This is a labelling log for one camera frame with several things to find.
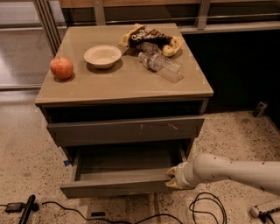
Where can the metal railing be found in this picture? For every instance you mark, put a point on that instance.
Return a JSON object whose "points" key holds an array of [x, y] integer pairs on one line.
{"points": [[190, 16]]}

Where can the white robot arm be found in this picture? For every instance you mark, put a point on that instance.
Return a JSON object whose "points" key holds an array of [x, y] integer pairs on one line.
{"points": [[208, 168]]}

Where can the red apple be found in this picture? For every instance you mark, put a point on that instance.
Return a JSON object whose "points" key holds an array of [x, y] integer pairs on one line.
{"points": [[62, 68]]}

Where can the grey drawer cabinet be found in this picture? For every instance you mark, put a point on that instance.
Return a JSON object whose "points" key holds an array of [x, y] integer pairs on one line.
{"points": [[125, 91]]}

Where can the grey drawer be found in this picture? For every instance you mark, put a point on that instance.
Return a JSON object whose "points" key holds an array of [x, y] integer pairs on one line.
{"points": [[125, 131], [124, 169]]}

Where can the dark wall device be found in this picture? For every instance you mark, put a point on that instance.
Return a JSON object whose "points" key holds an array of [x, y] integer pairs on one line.
{"points": [[260, 108]]}

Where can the black power adapter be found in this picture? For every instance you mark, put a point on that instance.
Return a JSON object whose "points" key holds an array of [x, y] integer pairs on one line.
{"points": [[14, 207]]}

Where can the brown chip bag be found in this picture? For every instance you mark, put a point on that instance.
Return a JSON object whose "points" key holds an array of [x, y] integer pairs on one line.
{"points": [[146, 39]]}

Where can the white power strip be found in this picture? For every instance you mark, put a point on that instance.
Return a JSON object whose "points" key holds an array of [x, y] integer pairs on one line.
{"points": [[265, 208]]}

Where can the grey top drawer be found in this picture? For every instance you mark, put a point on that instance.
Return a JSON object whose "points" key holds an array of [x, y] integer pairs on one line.
{"points": [[125, 131]]}

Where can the clear plastic water bottle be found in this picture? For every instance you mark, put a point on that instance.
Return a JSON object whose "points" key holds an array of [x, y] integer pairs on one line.
{"points": [[162, 66]]}

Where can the small black floor block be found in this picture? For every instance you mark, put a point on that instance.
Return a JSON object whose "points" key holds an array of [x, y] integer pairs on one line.
{"points": [[97, 214]]}

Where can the white paper bowl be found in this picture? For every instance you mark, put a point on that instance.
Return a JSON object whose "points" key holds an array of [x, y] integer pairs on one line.
{"points": [[102, 56]]}

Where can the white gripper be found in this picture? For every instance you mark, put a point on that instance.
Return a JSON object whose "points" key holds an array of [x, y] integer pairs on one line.
{"points": [[182, 176]]}

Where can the black bar tool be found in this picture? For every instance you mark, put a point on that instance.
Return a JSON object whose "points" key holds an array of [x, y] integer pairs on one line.
{"points": [[30, 206]]}

